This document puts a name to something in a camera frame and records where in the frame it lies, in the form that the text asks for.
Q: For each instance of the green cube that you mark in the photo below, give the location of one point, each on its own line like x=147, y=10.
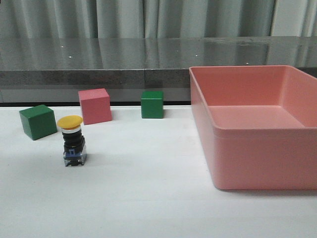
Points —
x=152, y=105
x=38, y=121

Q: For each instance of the green cube middle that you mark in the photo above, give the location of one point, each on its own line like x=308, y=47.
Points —
x=152, y=105

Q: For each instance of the pink plastic bin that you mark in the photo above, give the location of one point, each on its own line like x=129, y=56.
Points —
x=257, y=125

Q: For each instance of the yellow mushroom push button switch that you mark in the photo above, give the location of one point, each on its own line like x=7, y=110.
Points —
x=74, y=142

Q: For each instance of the grey curtain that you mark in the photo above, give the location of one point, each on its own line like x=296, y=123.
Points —
x=156, y=18

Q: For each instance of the grey stone ledge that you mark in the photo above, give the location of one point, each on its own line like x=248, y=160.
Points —
x=53, y=71

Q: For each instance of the pink cube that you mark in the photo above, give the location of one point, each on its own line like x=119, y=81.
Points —
x=95, y=106

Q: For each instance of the green cube left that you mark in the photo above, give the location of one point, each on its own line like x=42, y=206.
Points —
x=38, y=121

